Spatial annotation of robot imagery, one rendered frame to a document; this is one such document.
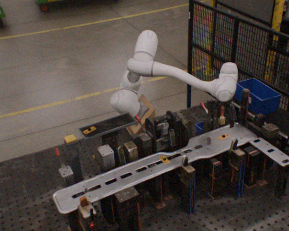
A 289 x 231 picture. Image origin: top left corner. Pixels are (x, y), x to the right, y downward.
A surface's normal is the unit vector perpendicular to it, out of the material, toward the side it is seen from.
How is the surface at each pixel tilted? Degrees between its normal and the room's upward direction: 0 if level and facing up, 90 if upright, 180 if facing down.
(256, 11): 93
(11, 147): 0
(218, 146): 0
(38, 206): 0
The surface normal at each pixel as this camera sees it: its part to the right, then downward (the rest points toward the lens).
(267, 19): -0.91, 0.29
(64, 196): -0.05, -0.84
